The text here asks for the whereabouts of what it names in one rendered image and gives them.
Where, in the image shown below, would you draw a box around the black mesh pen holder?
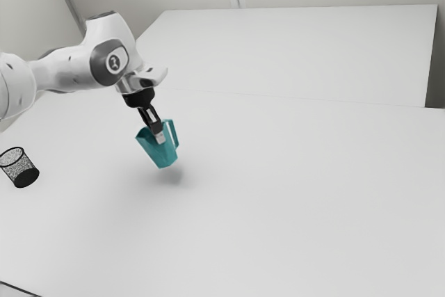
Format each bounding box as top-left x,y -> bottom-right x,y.
0,146 -> 40,188

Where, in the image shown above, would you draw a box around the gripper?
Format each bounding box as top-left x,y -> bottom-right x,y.
122,88 -> 166,145

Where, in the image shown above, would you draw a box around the teal faceted mug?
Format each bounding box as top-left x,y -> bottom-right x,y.
135,118 -> 181,170

